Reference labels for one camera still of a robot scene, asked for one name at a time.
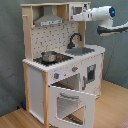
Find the black toy faucet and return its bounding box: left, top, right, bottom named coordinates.
left=67, top=33, right=82, bottom=49

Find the grey range hood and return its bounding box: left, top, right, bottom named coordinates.
left=35, top=6, right=64, bottom=27

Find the grey ice dispenser panel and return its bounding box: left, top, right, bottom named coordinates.
left=87, top=65, right=96, bottom=83

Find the white oven door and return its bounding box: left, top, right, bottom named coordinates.
left=49, top=86, right=96, bottom=128

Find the wooden toy kitchen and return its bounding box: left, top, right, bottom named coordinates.
left=22, top=2, right=105, bottom=128

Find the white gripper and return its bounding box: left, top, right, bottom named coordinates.
left=73, top=11, right=92, bottom=21

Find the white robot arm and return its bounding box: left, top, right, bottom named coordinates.
left=72, top=6, right=128, bottom=36

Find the left red stove knob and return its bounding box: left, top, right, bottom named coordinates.
left=54, top=73, right=60, bottom=79

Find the white toy microwave door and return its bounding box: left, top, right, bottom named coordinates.
left=69, top=3, right=89, bottom=21

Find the red stove knob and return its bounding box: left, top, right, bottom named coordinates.
left=54, top=73, right=60, bottom=79
left=72, top=66, right=78, bottom=72

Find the grey cabinet door handle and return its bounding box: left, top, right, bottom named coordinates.
left=82, top=76, right=87, bottom=90

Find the black toy stovetop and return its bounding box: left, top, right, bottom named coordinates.
left=34, top=54, right=71, bottom=66

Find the right red stove knob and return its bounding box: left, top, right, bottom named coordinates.
left=72, top=66, right=78, bottom=72

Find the small metal pot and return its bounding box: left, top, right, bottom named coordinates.
left=41, top=51, right=57, bottom=62

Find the grey toy sink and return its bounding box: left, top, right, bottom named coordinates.
left=66, top=47, right=94, bottom=56

